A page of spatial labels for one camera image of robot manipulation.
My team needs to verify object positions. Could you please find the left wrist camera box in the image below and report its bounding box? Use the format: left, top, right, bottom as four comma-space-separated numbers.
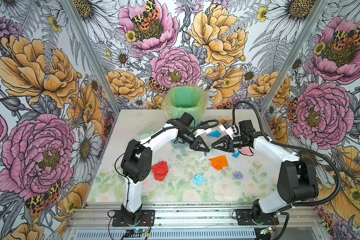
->
195, 128, 212, 137

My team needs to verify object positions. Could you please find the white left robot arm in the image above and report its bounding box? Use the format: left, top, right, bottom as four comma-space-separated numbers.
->
121, 117, 214, 226

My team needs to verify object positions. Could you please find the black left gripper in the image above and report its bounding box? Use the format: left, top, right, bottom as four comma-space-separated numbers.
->
178, 129, 210, 152

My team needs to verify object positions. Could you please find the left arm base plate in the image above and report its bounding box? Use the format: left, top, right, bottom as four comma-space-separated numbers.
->
112, 210, 156, 227

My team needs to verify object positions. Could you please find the small blue crumpled paper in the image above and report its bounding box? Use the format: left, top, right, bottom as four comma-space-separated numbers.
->
232, 151, 240, 158

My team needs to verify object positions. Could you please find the orange folded paper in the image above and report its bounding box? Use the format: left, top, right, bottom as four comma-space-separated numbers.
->
209, 156, 229, 171

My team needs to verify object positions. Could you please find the large orange crumpled paper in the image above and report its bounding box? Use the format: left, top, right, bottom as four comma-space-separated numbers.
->
220, 119, 233, 126

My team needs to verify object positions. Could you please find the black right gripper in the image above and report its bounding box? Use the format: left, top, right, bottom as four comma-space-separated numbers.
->
211, 135, 250, 153

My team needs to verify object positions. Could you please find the aluminium corner post left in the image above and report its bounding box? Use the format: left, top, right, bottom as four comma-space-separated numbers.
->
59, 0, 121, 115

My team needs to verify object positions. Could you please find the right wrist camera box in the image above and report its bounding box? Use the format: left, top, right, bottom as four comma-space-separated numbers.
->
219, 123, 235, 138

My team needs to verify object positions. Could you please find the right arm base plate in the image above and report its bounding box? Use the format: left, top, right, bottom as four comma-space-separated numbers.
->
233, 209, 280, 226

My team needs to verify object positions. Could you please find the green plastic trash bin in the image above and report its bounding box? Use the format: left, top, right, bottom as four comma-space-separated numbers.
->
168, 86, 204, 123

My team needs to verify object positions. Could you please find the black corrugated right cable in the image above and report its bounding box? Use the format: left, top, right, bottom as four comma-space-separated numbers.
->
231, 100, 342, 207

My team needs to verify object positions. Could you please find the aluminium corner post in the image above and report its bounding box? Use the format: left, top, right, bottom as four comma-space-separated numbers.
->
59, 0, 121, 115
259, 0, 329, 114

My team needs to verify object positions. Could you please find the aluminium corner post right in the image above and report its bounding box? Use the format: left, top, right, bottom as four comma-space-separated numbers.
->
259, 0, 329, 114

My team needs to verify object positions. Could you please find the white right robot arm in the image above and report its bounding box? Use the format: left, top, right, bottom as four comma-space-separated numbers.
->
212, 120, 319, 224

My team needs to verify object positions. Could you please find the light blue crumpled paper front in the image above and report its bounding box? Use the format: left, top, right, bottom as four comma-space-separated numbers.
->
193, 174, 208, 186

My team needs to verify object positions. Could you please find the red paper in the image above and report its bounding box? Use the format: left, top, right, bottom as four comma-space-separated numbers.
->
151, 161, 169, 182

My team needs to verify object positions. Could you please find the grey-green plastic dustpan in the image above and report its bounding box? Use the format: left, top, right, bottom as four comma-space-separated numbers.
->
171, 139, 188, 156

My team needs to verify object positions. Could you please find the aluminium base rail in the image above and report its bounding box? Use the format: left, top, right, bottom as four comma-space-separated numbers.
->
64, 203, 331, 240

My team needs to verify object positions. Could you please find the light green paper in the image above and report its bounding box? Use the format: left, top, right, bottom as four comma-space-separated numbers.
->
140, 130, 155, 140

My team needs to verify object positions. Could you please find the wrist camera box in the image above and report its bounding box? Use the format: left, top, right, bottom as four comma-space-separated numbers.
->
195, 128, 212, 137
219, 123, 235, 138

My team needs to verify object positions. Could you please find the blue crumpled paper middle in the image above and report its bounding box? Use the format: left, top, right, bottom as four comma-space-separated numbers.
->
207, 130, 222, 138

